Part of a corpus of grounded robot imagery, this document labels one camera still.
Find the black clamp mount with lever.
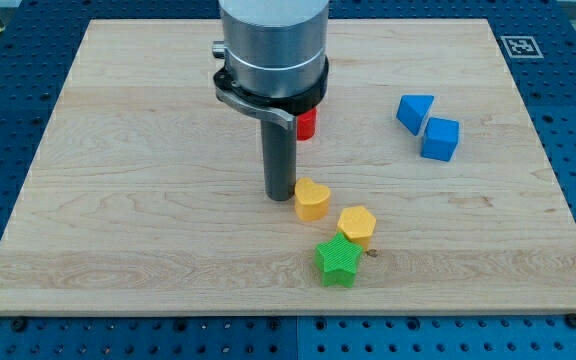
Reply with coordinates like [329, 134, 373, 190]
[213, 58, 329, 130]

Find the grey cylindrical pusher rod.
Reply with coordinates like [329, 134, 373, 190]
[260, 121, 297, 201]

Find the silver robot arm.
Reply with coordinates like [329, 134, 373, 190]
[212, 0, 329, 201]

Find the yellow hexagon block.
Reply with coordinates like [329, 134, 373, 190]
[337, 205, 376, 251]

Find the red cylinder block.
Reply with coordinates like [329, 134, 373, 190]
[297, 107, 317, 141]

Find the yellow heart block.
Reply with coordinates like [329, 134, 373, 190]
[294, 177, 331, 222]

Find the blue triangle block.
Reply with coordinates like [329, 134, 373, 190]
[396, 94, 435, 136]

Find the green star block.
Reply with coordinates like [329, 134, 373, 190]
[314, 232, 363, 288]

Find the wooden board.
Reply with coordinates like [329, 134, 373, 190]
[0, 19, 576, 317]

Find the blue cube block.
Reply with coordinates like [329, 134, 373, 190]
[421, 117, 460, 162]

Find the white fiducial marker tag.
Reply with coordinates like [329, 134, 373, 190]
[501, 35, 543, 59]

